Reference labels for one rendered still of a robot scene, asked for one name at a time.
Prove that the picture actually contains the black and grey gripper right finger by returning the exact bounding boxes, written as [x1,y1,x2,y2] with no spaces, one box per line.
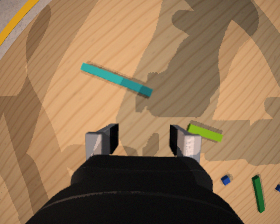
[169,125,202,163]

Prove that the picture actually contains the turquoise rod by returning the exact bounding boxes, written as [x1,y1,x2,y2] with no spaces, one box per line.
[80,63,153,97]

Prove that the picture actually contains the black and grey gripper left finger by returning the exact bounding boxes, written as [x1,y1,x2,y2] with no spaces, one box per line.
[85,123,119,160]

